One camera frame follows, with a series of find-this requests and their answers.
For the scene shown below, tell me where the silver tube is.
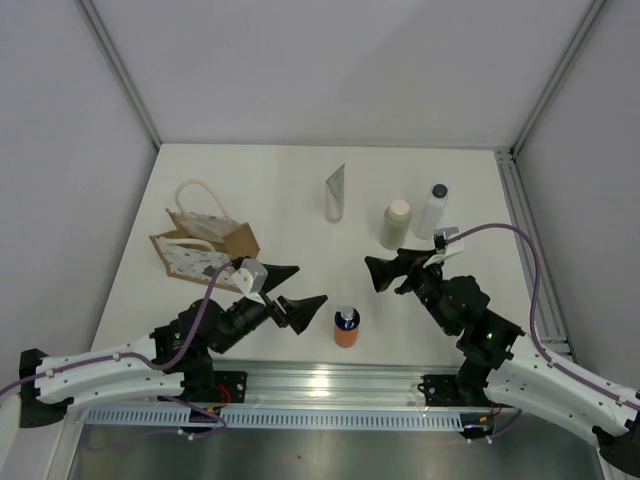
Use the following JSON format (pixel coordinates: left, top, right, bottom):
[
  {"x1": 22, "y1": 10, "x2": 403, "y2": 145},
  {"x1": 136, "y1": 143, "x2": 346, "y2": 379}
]
[{"x1": 325, "y1": 164, "x2": 345, "y2": 223}]

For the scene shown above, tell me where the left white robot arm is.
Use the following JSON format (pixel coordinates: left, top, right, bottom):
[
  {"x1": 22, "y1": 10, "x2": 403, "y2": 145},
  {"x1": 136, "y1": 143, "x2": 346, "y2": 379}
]
[{"x1": 18, "y1": 258, "x2": 328, "y2": 428}]

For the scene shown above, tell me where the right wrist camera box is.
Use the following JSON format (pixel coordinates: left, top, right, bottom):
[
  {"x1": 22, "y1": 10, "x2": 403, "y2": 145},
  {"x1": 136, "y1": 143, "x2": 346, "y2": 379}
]
[{"x1": 426, "y1": 227, "x2": 464, "y2": 266}]

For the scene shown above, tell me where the slotted cable duct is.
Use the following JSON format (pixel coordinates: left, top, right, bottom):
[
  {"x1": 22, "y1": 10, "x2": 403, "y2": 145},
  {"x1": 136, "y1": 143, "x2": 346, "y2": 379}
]
[{"x1": 85, "y1": 406, "x2": 464, "y2": 432}]

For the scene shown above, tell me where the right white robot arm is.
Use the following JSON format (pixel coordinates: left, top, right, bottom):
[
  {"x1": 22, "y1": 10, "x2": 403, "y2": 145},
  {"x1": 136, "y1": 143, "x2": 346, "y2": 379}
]
[{"x1": 365, "y1": 249, "x2": 639, "y2": 476}]

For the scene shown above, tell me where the white bottle dark cap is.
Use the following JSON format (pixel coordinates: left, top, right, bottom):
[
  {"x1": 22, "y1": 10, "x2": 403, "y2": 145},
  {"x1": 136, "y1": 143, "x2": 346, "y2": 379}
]
[{"x1": 415, "y1": 183, "x2": 449, "y2": 240}]

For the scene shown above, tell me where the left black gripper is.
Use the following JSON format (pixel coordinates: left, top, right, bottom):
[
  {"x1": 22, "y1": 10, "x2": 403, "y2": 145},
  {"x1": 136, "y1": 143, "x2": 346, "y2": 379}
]
[{"x1": 214, "y1": 264, "x2": 327, "y2": 355}]

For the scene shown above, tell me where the orange bottle blue cap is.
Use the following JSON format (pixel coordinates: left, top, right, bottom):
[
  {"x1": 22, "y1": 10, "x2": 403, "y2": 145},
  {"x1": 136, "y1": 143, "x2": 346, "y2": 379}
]
[{"x1": 334, "y1": 306, "x2": 361, "y2": 348}]

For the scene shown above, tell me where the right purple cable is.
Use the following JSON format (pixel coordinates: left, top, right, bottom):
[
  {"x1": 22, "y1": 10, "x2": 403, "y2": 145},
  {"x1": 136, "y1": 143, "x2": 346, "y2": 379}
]
[{"x1": 444, "y1": 223, "x2": 640, "y2": 409}]

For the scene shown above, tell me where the right side aluminium rail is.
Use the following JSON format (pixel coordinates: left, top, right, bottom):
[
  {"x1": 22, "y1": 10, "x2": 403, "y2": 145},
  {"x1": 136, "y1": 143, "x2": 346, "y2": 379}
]
[{"x1": 494, "y1": 148, "x2": 576, "y2": 359}]

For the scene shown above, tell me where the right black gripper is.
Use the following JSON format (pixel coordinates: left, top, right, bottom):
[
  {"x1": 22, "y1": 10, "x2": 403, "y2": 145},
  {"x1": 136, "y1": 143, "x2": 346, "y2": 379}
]
[{"x1": 364, "y1": 249, "x2": 455, "y2": 335}]

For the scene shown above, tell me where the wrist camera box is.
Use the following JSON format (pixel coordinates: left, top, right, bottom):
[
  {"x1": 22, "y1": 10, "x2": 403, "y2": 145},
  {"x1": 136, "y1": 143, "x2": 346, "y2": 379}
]
[
  {"x1": 231, "y1": 258, "x2": 268, "y2": 299},
  {"x1": 426, "y1": 227, "x2": 464, "y2": 266}
]

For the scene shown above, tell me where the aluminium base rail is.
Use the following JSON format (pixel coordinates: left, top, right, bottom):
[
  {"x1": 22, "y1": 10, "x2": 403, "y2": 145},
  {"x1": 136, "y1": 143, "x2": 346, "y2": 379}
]
[{"x1": 64, "y1": 357, "x2": 521, "y2": 409}]

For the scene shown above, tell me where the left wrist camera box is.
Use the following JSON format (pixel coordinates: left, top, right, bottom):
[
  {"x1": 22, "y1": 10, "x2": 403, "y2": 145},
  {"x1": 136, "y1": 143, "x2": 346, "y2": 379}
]
[{"x1": 231, "y1": 258, "x2": 268, "y2": 299}]

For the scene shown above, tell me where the frosted jar beige lid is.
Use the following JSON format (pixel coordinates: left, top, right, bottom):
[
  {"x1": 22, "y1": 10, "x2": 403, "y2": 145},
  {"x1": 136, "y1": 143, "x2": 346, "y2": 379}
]
[{"x1": 380, "y1": 199, "x2": 412, "y2": 250}]

